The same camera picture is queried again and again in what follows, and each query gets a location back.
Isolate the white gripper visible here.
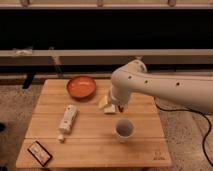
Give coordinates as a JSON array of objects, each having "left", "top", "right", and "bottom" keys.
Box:
[{"left": 108, "top": 87, "right": 126, "bottom": 113}]

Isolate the white sponge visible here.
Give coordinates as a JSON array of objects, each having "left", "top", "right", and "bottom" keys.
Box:
[{"left": 98, "top": 96, "right": 116, "bottom": 114}]

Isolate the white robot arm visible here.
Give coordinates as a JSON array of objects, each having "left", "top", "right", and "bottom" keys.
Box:
[{"left": 108, "top": 60, "right": 213, "bottom": 115}]

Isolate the white cup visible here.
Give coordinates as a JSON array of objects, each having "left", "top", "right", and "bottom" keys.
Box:
[{"left": 114, "top": 119, "right": 134, "bottom": 143}]

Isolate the orange bowl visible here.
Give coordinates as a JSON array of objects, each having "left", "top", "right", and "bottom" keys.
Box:
[{"left": 67, "top": 76, "right": 96, "bottom": 98}]

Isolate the white plastic bottle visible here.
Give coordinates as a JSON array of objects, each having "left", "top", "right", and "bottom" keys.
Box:
[{"left": 58, "top": 105, "right": 78, "bottom": 143}]

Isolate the black and orange box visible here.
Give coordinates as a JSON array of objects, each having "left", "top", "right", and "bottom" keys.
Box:
[{"left": 27, "top": 141, "right": 52, "bottom": 167}]

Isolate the black cable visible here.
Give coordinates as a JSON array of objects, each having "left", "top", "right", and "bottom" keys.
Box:
[{"left": 153, "top": 98, "right": 213, "bottom": 168}]

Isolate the grey metal rail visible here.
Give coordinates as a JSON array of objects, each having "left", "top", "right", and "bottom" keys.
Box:
[{"left": 0, "top": 49, "right": 213, "bottom": 66}]

